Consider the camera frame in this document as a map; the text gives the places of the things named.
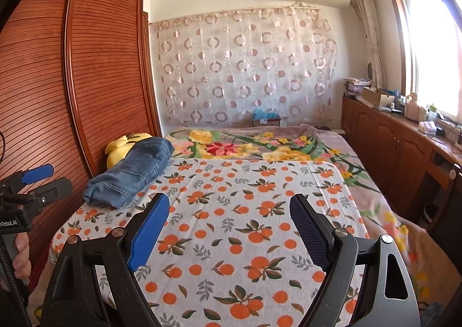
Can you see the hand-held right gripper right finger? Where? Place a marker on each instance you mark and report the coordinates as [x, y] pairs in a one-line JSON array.
[[310, 233]]

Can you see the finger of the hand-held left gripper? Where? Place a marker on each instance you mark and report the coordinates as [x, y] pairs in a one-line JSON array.
[[54, 190], [36, 174]]

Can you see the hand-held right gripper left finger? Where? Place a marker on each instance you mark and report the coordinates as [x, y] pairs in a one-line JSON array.
[[149, 233]]

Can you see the blue denim pants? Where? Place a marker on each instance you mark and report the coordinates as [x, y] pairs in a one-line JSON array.
[[133, 168]]

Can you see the person's left hand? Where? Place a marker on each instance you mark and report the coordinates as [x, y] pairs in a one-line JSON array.
[[23, 258]]

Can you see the yellow plush toy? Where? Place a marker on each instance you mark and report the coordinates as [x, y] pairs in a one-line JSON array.
[[117, 150]]

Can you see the orange fruit print bed sheet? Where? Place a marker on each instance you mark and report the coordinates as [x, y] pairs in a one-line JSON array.
[[234, 204]]

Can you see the floral pink blanket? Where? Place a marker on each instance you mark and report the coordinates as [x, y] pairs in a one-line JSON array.
[[223, 146]]

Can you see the long wooden cabinet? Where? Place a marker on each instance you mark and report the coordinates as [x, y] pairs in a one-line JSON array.
[[382, 139]]

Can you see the small cardboard box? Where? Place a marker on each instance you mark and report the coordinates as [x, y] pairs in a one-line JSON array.
[[267, 122]]

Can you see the black trash bin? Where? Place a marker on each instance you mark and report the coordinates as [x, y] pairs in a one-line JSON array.
[[431, 217]]

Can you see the light blue plastic bag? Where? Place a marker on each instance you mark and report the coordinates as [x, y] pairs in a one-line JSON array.
[[263, 113]]

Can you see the wooden slatted wardrobe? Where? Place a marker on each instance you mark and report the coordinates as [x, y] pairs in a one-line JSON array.
[[108, 60]]

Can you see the open cardboard box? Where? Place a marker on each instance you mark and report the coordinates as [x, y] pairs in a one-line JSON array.
[[377, 96]]

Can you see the stack of papers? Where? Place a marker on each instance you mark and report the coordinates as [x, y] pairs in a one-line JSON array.
[[355, 86]]

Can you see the beige jug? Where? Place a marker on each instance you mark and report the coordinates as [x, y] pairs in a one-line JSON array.
[[411, 107]]

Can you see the circle pattern sheer curtain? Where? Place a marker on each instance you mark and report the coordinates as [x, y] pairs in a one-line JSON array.
[[234, 78]]

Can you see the pale window curtain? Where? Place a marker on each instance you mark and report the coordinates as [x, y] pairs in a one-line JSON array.
[[368, 24]]

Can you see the window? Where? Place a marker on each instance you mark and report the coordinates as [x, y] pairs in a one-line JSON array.
[[433, 42]]

